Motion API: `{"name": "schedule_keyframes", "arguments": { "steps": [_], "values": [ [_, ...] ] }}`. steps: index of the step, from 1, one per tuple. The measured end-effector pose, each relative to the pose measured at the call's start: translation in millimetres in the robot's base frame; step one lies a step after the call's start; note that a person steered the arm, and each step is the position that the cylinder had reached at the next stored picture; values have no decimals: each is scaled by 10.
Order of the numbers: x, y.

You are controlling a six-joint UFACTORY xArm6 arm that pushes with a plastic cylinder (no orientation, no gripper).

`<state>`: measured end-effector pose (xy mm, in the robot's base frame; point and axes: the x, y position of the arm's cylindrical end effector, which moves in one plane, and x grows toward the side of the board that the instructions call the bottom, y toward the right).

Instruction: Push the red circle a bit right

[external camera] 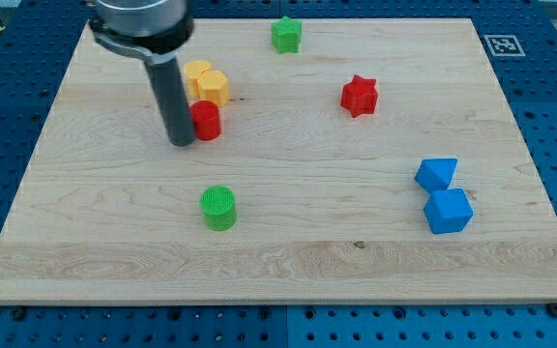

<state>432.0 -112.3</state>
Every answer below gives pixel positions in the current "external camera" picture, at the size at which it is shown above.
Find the blue cube block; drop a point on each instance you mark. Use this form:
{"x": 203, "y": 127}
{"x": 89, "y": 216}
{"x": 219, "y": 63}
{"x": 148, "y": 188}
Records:
{"x": 448, "y": 211}

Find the red star block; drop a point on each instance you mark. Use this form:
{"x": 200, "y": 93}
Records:
{"x": 359, "y": 96}

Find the yellow cylinder block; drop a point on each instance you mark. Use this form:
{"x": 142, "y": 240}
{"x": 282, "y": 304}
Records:
{"x": 193, "y": 71}

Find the red cylinder block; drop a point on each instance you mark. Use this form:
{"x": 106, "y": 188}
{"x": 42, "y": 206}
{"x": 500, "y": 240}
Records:
{"x": 206, "y": 120}

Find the blue triangular block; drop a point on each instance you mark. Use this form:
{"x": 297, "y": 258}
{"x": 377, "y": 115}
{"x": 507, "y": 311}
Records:
{"x": 436, "y": 174}

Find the green cylinder block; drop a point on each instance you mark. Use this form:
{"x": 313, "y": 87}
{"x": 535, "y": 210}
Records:
{"x": 218, "y": 208}

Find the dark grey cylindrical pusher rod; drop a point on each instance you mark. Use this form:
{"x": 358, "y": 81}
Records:
{"x": 170, "y": 94}

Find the light wooden board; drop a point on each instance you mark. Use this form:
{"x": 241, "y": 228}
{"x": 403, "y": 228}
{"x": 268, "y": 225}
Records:
{"x": 328, "y": 209}

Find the white fiducial marker tag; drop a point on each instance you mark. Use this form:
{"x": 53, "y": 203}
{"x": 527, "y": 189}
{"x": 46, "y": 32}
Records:
{"x": 504, "y": 46}

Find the green star block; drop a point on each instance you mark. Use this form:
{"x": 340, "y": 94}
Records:
{"x": 286, "y": 35}

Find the yellow hexagon block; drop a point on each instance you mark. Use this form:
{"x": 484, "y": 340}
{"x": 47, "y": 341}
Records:
{"x": 213, "y": 86}

